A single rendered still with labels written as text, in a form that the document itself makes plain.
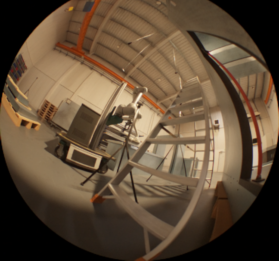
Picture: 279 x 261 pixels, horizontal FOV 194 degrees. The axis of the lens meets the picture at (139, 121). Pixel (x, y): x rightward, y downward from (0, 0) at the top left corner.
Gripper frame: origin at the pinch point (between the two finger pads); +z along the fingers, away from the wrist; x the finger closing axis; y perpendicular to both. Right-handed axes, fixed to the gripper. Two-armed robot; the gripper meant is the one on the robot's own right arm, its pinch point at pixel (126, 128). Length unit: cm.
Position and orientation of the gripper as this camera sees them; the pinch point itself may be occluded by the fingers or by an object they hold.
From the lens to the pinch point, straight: 157.9
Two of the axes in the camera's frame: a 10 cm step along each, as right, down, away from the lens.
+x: 6.7, -1.2, -7.4
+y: -6.9, -4.7, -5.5
